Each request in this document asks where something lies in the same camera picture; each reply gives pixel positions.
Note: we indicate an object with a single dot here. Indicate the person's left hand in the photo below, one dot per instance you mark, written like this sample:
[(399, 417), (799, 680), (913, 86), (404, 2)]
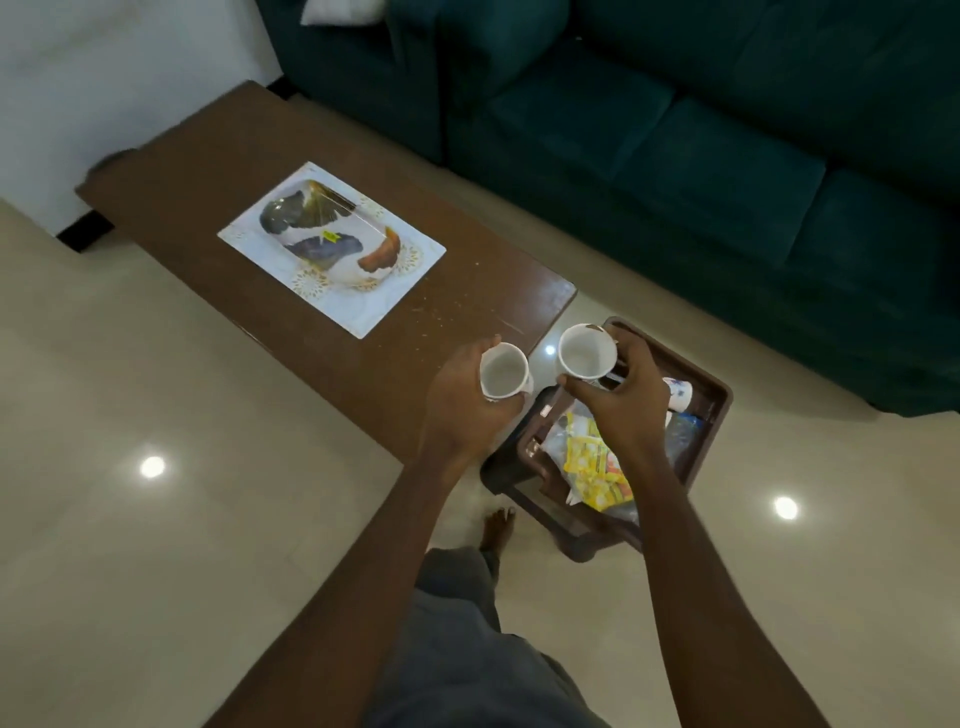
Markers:
[(457, 405)]

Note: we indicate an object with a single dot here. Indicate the person's right hand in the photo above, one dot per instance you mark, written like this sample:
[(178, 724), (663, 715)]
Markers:
[(630, 412)]

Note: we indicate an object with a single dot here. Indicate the white ceramic cup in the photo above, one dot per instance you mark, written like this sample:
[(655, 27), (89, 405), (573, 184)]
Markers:
[(679, 394), (585, 352), (504, 371)]

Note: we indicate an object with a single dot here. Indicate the yellow snack packet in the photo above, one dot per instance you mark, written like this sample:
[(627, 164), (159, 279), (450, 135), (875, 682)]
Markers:
[(592, 472)]

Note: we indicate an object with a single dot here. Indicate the clear zip plastic bag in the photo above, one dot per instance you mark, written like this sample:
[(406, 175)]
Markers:
[(555, 450)]

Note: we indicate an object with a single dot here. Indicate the white floral placemat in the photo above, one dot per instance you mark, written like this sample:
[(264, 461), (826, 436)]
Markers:
[(360, 319)]

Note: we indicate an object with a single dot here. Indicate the person's left forearm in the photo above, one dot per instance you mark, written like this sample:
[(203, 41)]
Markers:
[(360, 600)]

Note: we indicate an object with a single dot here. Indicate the person's right forearm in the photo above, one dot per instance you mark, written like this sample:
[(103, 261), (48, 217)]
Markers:
[(705, 600)]

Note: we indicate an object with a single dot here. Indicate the person's right foot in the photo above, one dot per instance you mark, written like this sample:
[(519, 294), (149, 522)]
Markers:
[(496, 529)]

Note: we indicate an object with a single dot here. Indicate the person's grey shirt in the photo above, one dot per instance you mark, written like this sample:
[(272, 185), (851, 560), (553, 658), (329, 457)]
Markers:
[(465, 660)]

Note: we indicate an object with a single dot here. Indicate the brown plastic stool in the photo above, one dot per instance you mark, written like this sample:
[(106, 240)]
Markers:
[(709, 412)]

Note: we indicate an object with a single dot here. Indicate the leaf print serving tray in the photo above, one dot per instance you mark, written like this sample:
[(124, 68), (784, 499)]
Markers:
[(330, 240)]

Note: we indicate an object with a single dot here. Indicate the long green sofa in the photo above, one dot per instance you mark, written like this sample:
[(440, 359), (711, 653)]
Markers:
[(712, 172)]

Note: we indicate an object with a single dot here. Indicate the green armchair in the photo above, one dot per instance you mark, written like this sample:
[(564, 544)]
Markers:
[(337, 75)]

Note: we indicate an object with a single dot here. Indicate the brown wooden table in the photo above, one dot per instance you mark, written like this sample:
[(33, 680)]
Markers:
[(187, 150)]

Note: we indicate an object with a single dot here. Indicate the white pillow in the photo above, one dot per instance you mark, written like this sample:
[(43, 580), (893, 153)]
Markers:
[(337, 11)]

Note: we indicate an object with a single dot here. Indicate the dark round waste bin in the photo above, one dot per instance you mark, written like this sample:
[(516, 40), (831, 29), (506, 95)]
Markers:
[(109, 165)]

